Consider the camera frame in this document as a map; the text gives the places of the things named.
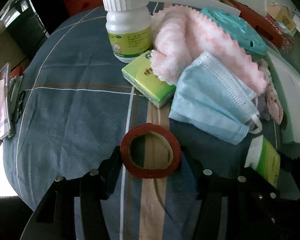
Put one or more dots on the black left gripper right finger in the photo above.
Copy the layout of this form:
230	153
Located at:
246	207

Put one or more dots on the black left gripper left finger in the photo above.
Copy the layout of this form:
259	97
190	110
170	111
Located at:
54	217

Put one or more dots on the green tissue pack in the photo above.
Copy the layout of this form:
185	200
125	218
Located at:
139	73
264	159

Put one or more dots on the light blue face mask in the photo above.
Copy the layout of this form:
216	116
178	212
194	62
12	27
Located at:
211	98

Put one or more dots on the pink fluffy cloth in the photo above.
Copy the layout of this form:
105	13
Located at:
181	34

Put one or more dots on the purple cloth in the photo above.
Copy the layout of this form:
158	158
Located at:
262	108

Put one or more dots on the red tape roll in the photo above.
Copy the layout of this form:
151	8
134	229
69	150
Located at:
162	153

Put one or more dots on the pink patterned sock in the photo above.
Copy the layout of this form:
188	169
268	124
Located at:
272	99

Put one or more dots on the white green storage bin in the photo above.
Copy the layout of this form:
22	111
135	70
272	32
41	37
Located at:
286	81

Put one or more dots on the smartphone on stand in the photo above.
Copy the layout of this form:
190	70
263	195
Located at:
9	93

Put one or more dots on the red cardboard box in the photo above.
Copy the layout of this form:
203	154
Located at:
264	25

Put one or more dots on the teal plastic box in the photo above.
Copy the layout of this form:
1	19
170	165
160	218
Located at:
239	30

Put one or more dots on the white pill bottle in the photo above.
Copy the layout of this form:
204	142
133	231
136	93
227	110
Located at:
129	28

